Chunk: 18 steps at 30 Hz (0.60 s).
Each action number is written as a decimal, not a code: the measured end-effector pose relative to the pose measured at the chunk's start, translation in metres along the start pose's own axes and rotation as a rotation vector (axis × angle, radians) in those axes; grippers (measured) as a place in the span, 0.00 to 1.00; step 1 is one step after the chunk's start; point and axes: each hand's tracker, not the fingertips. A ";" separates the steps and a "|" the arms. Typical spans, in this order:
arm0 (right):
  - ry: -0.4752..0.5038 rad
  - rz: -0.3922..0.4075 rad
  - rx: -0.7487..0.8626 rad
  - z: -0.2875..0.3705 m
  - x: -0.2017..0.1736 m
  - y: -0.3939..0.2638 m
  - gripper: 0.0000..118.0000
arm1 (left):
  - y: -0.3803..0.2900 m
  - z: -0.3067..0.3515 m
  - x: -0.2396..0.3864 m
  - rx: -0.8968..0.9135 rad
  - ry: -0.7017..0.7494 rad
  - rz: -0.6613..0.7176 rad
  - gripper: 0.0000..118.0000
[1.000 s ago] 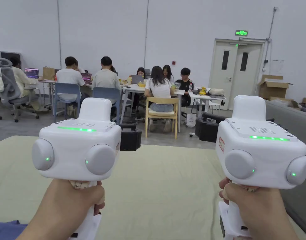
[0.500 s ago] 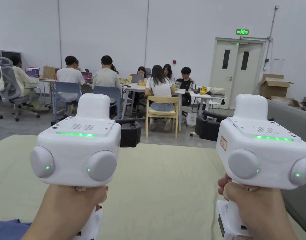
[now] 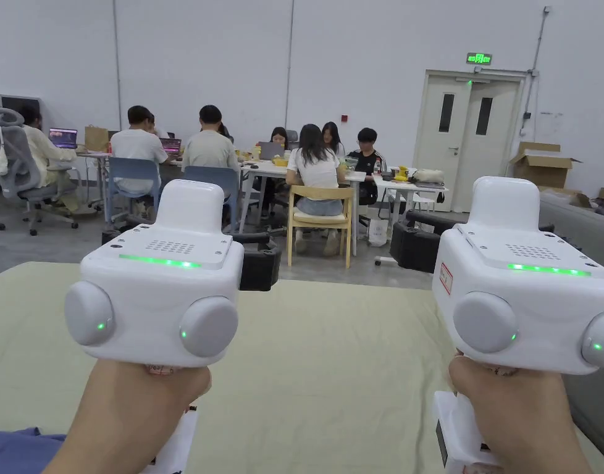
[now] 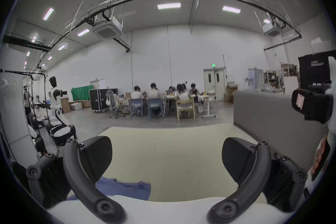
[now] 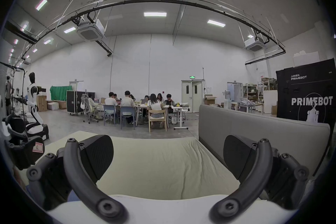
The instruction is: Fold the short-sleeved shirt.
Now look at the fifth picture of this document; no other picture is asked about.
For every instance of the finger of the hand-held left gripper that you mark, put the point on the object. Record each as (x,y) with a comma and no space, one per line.
(15,128)
(26,152)

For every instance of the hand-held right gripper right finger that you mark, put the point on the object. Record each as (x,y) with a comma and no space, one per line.
(258,178)

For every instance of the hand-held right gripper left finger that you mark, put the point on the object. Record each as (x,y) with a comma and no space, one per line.
(78,181)

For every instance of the white and black humanoid robot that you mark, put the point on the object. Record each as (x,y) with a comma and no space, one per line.
(32,91)

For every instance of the stack of cardboard cartons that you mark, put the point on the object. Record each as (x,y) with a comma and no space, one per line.
(52,105)

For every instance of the grey padded headboard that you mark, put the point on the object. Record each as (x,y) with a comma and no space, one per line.
(262,125)

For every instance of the green cloth screen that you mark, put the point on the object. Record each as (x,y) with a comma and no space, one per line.
(60,93)

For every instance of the black flight case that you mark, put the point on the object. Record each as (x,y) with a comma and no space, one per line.
(74,101)

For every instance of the white office chair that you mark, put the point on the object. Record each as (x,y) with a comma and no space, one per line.
(85,104)

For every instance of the metal storage shelf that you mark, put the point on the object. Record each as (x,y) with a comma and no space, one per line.
(252,94)

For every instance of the bed with pale sheet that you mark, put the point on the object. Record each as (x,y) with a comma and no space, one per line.
(162,165)

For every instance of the water dispenser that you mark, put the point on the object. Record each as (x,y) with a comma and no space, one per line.
(227,98)

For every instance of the open cardboard carton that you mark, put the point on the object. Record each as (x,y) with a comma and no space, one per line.
(210,100)

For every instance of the group of people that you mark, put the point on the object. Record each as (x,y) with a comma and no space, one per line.
(128,101)

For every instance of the large black printed crate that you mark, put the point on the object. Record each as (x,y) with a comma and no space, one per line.
(304,91)

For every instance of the wooden chair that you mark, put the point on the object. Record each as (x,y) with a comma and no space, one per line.
(157,116)

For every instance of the white desk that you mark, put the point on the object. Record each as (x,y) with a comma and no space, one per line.
(181,108)

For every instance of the white double door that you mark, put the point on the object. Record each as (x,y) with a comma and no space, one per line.
(192,95)

